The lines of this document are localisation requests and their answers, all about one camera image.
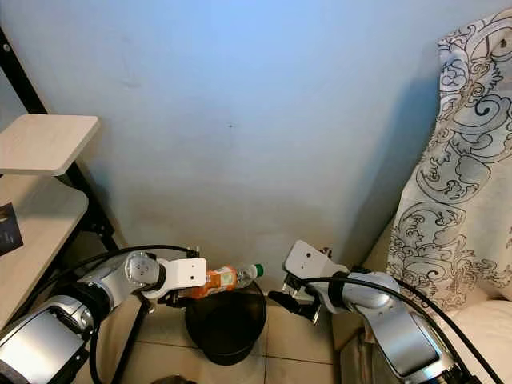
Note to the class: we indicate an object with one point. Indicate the black round trash bin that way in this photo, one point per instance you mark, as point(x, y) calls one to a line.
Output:
point(224, 328)

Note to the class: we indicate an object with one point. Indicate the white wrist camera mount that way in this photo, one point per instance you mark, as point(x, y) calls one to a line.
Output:
point(184, 274)
point(308, 260)

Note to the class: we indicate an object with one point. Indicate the dark printed card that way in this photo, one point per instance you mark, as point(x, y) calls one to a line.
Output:
point(10, 230)

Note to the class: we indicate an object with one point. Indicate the light wood shelf board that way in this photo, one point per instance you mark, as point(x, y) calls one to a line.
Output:
point(48, 144)

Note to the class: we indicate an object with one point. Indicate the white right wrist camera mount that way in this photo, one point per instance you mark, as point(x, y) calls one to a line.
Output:
point(308, 260)

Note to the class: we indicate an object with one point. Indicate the plastic bottle orange label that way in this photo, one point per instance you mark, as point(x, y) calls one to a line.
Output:
point(220, 280)

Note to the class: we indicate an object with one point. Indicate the white quilted mattress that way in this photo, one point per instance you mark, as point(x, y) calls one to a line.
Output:
point(484, 336)

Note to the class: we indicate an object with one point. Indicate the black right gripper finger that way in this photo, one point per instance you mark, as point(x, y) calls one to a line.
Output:
point(284, 301)

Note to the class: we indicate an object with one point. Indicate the white black swirl curtain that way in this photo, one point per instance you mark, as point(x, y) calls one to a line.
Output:
point(464, 144)

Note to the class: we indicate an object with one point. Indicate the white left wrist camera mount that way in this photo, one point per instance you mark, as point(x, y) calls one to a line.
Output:
point(184, 274)

